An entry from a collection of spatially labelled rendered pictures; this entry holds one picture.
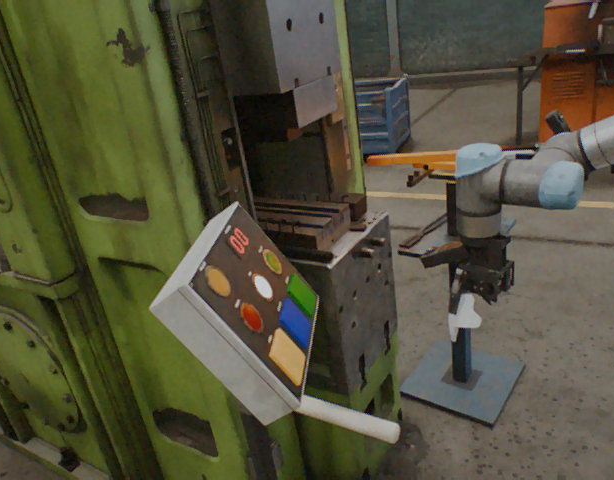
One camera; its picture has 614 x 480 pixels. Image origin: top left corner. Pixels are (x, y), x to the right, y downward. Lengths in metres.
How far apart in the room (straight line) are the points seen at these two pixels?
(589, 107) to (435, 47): 4.72
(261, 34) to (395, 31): 8.14
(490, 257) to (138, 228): 0.81
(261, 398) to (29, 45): 0.99
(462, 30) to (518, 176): 8.22
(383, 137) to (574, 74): 1.69
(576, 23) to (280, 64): 3.72
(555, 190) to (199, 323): 0.58
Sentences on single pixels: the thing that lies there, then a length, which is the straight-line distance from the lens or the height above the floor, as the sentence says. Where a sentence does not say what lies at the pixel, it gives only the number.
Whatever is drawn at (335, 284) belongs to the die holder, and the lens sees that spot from 1.41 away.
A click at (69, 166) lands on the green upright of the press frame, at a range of 1.48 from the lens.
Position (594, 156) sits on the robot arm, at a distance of 0.98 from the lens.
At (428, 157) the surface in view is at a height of 1.11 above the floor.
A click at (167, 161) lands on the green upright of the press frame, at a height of 1.28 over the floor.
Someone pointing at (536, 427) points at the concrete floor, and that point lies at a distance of 2.23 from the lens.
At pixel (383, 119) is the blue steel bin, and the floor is 0.43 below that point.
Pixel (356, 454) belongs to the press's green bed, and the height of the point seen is 0.22.
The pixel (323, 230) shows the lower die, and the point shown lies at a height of 0.98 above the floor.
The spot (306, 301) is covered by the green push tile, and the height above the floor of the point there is 1.00.
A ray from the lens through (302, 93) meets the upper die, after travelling 1.33.
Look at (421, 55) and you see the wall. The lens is 9.29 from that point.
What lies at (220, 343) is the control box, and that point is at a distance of 0.83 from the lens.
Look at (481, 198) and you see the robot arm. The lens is 0.92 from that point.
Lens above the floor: 1.55
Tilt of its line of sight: 24 degrees down
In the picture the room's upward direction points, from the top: 9 degrees counter-clockwise
